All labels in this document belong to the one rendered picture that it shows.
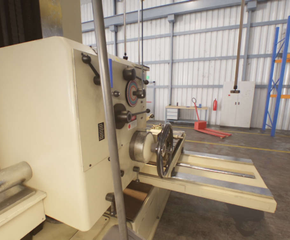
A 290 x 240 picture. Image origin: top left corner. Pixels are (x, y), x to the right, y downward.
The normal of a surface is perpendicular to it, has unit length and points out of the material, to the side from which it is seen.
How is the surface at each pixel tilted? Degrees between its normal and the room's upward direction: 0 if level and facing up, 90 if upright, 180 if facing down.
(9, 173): 49
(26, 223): 90
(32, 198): 0
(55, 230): 0
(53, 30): 90
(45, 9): 90
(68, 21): 90
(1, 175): 41
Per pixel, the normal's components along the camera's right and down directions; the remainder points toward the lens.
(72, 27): 0.93, 0.07
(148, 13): -0.37, 0.18
